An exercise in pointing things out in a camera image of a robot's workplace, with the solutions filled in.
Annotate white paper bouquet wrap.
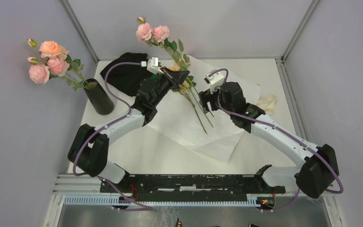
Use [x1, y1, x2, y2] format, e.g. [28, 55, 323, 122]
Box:
[147, 55, 262, 162]

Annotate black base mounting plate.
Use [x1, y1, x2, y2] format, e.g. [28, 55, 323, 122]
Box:
[116, 174, 286, 202]

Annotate green cloth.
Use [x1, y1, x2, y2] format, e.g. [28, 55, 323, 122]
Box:
[150, 74, 158, 81]

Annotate pink roses in vase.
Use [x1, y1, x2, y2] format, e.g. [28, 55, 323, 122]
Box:
[27, 56, 88, 91]

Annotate peach rose stem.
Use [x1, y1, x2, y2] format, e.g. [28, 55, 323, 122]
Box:
[27, 38, 88, 84]

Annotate yellow rose stem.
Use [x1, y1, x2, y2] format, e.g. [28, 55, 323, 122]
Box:
[175, 75, 213, 134]

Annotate black cylindrical vase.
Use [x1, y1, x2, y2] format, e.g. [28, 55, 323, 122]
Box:
[84, 79, 114, 115]

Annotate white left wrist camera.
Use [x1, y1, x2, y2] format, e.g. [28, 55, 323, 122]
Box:
[140, 57, 164, 75]

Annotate black cloth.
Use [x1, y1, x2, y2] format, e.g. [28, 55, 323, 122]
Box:
[100, 52, 152, 96]

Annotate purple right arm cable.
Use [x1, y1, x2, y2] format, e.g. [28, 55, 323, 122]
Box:
[206, 68, 344, 213]

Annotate pink rose stem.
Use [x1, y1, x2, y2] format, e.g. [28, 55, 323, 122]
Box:
[136, 17, 191, 70]

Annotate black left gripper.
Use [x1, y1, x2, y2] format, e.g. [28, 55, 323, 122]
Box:
[152, 66, 190, 107]

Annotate white slotted cable duct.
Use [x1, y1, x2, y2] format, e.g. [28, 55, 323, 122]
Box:
[63, 195, 262, 208]

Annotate cream printed ribbon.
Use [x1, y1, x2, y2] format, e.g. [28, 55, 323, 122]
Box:
[257, 94, 277, 116]

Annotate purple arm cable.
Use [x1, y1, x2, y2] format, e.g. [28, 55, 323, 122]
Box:
[206, 68, 344, 213]
[72, 61, 155, 212]

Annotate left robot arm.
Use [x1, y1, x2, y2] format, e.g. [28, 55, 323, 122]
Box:
[68, 67, 190, 193]

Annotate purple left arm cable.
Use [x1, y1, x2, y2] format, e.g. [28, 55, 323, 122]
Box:
[72, 61, 155, 212]

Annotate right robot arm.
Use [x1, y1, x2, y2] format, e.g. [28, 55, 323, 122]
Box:
[199, 82, 344, 199]

